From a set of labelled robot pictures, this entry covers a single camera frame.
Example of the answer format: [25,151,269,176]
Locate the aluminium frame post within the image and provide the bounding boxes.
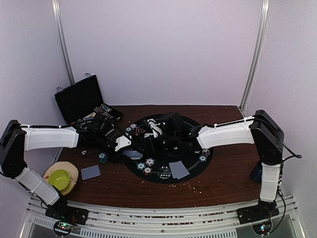
[239,0,271,115]
[52,0,75,85]

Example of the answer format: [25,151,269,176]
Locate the aluminium front rail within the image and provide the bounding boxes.
[18,196,307,238]

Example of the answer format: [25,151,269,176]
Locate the dark blue mug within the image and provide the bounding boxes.
[250,161,263,184]

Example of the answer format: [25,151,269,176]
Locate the orange chip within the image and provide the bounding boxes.
[143,167,152,176]

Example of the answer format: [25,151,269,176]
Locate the ace card deck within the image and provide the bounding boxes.
[83,112,96,121]

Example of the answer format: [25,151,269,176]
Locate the playing card deck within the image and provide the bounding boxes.
[123,150,143,160]

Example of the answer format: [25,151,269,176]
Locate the blue green chip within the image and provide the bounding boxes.
[199,155,207,162]

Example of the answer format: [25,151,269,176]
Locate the green chip stack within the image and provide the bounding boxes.
[98,152,108,164]

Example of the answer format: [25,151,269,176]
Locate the black poker chip case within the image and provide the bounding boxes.
[54,75,123,123]

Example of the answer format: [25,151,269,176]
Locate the beige plate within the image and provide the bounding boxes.
[44,162,79,195]

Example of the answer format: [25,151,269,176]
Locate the clear dealer button disc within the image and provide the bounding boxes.
[158,166,171,179]

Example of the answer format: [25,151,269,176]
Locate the right aluminium frame post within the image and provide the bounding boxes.
[239,0,271,115]

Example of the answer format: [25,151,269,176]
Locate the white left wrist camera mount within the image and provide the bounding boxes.
[114,135,132,152]

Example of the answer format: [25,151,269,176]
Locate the green fifty chip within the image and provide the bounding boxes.
[137,162,146,170]

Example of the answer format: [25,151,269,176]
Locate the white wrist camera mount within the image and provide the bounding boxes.
[114,135,132,152]
[147,119,163,138]

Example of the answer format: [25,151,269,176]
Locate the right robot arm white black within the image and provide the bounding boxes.
[144,110,284,219]

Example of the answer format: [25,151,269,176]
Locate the blue ten chip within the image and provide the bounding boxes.
[130,123,137,129]

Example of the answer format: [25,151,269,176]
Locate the blue ten chips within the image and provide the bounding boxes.
[202,149,210,157]

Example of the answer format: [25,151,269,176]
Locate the white blue chip stack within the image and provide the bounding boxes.
[146,158,155,167]

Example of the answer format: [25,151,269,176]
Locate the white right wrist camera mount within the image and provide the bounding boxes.
[147,119,163,138]

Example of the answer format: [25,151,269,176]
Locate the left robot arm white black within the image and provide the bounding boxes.
[0,118,135,220]

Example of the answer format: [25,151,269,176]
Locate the round black poker mat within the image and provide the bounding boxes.
[123,112,213,184]

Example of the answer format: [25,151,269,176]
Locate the left aluminium frame post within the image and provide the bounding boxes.
[52,0,75,85]

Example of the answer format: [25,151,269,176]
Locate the red black triangle marker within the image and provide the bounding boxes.
[135,127,146,136]

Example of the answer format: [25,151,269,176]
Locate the green plastic bowl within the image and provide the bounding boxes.
[48,169,70,191]

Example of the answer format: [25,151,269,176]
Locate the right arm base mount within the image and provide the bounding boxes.
[237,200,280,236]

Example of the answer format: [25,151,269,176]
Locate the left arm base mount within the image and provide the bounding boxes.
[42,198,89,237]

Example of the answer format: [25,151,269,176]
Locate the card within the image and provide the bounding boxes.
[174,161,190,179]
[169,163,177,179]

